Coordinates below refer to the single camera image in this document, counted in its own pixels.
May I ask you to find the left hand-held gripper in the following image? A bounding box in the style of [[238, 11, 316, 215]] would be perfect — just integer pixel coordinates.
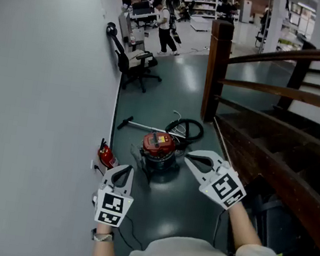
[[88, 160, 139, 229]]

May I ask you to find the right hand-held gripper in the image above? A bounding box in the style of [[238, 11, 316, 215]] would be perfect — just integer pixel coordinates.
[[177, 147, 253, 213]]

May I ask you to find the red vacuum cleaner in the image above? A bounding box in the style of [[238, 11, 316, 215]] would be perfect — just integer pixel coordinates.
[[135, 129, 186, 187]]

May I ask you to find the person's right forearm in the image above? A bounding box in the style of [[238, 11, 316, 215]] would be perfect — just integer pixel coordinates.
[[221, 201, 269, 256]]

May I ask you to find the red fire extinguisher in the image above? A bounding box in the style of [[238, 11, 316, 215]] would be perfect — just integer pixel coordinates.
[[95, 137, 121, 170]]

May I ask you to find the metal vacuum wand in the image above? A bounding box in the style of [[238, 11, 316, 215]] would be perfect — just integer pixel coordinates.
[[117, 114, 169, 137]]

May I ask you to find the black storage case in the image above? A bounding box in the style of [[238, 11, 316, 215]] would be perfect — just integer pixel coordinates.
[[223, 171, 302, 256]]

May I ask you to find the brown wooden staircase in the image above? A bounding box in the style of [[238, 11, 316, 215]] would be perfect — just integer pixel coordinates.
[[178, 18, 320, 256]]

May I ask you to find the black office chair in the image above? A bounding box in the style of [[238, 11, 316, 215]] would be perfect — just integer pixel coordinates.
[[97, 21, 170, 96]]

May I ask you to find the low white platform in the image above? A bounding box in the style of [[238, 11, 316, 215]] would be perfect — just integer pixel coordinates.
[[189, 15, 212, 33]]

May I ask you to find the grey metal cabinet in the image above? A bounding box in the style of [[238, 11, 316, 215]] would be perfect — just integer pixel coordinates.
[[114, 11, 150, 53]]

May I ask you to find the tall white cabinet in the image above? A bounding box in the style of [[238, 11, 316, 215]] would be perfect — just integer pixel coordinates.
[[238, 0, 254, 25]]

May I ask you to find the cluttered office desk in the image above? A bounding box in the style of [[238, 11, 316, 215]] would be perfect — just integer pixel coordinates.
[[126, 0, 163, 32]]

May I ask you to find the white storage rack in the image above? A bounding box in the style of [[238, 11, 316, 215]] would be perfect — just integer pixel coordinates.
[[281, 0, 319, 42]]

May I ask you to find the black plug with cable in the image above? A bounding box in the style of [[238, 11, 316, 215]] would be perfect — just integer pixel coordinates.
[[93, 163, 107, 177]]

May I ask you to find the black vacuum hose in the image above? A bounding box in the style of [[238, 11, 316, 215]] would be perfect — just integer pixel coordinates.
[[164, 115, 206, 145]]

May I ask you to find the white power cord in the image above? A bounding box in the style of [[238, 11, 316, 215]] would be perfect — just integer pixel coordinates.
[[169, 110, 192, 140]]

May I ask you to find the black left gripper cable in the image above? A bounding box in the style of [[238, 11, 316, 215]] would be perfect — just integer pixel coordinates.
[[117, 214, 149, 251]]

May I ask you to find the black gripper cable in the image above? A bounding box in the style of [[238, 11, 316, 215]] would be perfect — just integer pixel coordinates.
[[117, 214, 149, 251], [212, 208, 227, 249]]

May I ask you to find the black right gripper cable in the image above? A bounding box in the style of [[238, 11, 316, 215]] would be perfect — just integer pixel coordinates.
[[212, 208, 227, 249]]

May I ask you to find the woven striped bracelet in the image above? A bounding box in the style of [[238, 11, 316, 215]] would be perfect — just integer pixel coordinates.
[[89, 227, 116, 245]]

